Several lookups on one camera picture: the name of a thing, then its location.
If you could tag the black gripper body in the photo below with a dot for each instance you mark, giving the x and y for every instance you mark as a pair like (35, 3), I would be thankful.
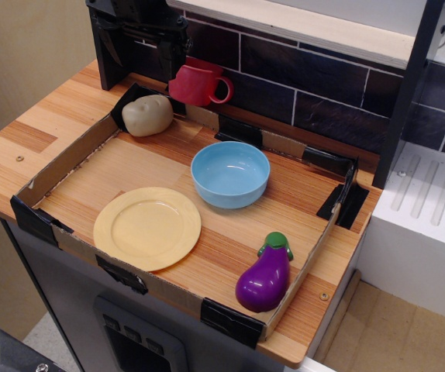
(143, 20)

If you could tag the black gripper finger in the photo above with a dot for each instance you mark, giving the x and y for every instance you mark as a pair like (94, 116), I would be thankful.
(173, 49)
(108, 31)

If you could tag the light blue bowl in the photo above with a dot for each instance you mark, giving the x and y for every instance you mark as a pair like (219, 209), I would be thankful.
(230, 174)

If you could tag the yellow plate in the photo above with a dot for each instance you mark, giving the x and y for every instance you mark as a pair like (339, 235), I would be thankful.
(149, 228)

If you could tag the cardboard fence with black tape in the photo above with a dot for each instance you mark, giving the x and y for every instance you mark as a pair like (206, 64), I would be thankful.
(317, 197)

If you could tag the red mug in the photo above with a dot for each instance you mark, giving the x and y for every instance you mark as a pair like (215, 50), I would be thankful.
(196, 83)

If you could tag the beige toy potato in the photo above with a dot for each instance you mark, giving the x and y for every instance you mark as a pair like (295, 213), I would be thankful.
(148, 115)

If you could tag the light wooden shelf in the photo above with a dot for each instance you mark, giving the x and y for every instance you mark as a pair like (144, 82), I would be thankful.
(323, 31)

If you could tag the purple toy eggplant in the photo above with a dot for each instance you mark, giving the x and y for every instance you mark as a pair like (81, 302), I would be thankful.
(263, 285)

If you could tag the grey oven control panel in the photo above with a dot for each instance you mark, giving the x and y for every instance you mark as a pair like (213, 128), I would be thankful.
(136, 344)

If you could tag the white dish drainer sink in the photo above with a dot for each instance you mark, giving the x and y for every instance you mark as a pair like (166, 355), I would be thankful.
(403, 250)

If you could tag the black back left post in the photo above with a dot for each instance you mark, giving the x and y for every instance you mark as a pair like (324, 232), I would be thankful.
(110, 72)

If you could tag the black vertical post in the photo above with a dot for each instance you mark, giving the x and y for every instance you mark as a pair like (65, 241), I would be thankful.
(423, 52)

